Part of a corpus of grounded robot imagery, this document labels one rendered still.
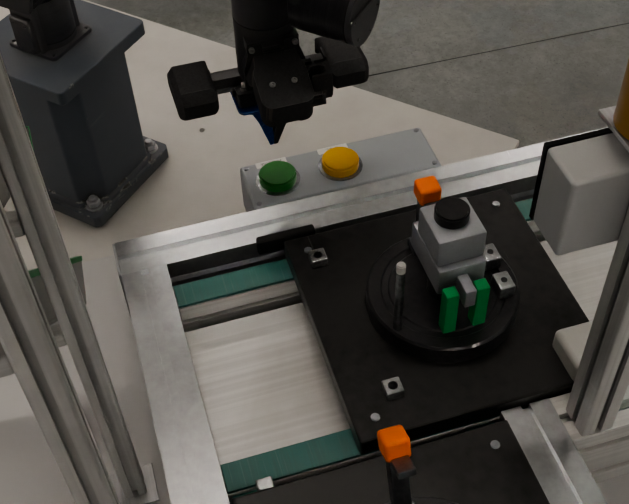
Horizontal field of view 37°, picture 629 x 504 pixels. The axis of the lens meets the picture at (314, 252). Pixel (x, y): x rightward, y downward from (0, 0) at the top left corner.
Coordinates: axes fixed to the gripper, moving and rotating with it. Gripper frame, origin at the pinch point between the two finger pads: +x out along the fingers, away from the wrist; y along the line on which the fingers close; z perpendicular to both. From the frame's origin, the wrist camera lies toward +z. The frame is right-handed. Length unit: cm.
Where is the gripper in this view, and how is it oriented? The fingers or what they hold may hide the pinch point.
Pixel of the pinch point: (271, 115)
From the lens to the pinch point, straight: 95.4
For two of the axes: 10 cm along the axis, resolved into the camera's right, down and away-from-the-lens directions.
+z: 2.9, 7.1, -6.4
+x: 0.2, 6.6, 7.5
